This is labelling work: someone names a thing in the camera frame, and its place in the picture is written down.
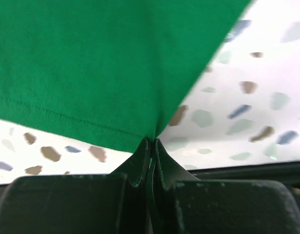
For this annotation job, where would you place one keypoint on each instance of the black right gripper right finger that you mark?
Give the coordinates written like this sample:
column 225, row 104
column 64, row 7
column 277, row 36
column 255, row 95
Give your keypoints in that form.
column 222, row 206

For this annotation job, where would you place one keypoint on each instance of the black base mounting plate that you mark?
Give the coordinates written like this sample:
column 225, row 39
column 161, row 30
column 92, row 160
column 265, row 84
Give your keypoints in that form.
column 249, row 170

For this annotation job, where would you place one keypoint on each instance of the green t shirt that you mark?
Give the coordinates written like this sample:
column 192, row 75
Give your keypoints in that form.
column 106, row 72

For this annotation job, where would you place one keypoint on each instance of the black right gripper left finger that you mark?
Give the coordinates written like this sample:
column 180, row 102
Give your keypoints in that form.
column 80, row 204

